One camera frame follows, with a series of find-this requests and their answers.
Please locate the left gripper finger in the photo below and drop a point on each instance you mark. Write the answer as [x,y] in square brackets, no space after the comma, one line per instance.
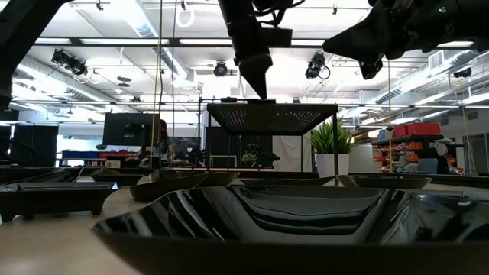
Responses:
[256,76]

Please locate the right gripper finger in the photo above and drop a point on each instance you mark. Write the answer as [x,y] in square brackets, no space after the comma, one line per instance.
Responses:
[370,68]
[366,38]

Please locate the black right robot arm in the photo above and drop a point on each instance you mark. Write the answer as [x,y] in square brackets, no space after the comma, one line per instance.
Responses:
[477,19]

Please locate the black beam with light bars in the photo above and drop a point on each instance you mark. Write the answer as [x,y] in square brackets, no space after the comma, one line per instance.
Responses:
[363,105]
[126,41]

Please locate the black perforated metal rack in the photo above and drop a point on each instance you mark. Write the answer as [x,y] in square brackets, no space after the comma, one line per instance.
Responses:
[273,118]

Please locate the small red storage bin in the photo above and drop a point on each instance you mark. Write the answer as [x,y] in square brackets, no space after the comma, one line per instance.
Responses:
[400,131]

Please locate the dark storage shelf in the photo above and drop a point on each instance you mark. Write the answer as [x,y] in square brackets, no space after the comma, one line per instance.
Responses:
[405,138]

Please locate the large red storage bin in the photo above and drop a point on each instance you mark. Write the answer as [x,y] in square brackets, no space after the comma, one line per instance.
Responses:
[424,129]

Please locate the small background potted plant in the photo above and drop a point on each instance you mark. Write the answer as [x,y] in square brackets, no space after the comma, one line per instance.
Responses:
[248,158]

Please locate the white panel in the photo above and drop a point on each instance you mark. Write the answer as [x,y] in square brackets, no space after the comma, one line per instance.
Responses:
[290,153]

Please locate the green plant in white pot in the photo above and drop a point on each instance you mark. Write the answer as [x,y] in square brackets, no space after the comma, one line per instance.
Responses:
[331,164]

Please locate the person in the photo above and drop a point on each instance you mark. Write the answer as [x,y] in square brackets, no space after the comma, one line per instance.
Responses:
[164,141]

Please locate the black monitor on stand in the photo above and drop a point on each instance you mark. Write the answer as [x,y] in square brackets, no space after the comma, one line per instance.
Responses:
[130,130]

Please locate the blue and red background table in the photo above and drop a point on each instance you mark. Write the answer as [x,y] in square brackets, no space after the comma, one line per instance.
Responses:
[84,154]

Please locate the black partition panel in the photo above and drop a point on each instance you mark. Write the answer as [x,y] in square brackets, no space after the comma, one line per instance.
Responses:
[38,145]

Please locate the black background rig frame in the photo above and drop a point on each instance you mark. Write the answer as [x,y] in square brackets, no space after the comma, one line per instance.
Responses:
[229,100]

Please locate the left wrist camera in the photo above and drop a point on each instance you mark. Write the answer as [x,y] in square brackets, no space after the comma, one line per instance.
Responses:
[280,33]

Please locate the black overhead camera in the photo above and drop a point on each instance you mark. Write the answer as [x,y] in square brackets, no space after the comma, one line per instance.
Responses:
[220,69]

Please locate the black ceiling-mounted camera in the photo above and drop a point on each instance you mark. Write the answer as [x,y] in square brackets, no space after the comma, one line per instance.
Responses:
[463,72]
[70,63]

